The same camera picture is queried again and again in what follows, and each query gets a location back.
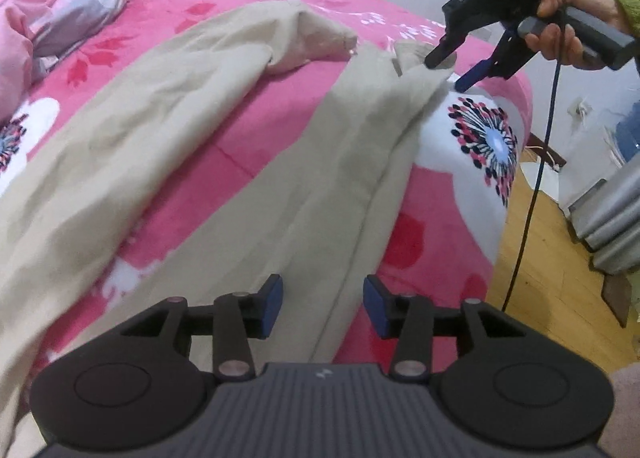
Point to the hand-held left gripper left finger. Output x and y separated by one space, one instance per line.
274 305

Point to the grey lavender cloth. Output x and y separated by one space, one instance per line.
85 3

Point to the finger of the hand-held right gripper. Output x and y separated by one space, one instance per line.
472 74
439 57

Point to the beige pants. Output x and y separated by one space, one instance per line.
200 138

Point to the brown board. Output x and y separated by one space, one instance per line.
619 299

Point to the pink floral blanket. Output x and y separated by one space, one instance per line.
435 248

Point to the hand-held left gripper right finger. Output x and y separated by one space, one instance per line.
375 308

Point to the grey radiator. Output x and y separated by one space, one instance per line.
605 218

